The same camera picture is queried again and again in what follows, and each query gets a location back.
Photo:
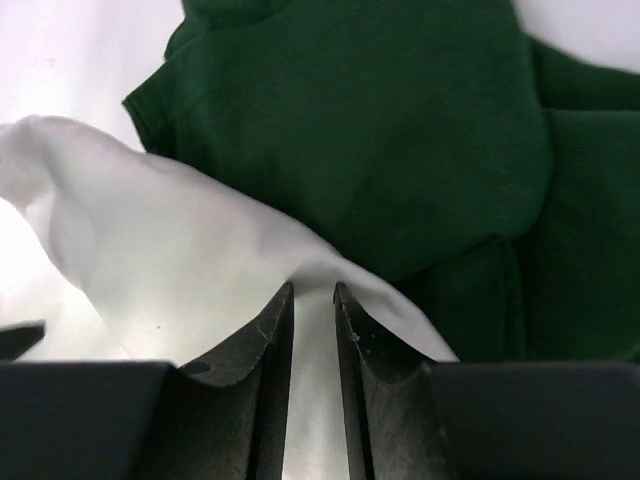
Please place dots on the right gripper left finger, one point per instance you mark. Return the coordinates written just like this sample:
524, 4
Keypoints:
222, 415

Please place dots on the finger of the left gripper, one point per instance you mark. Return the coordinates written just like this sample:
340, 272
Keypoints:
17, 339

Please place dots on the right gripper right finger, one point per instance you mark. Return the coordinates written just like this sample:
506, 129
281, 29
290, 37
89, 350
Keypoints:
409, 417

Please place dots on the white and green t-shirt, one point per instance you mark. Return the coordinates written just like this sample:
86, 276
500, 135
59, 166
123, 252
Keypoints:
475, 184

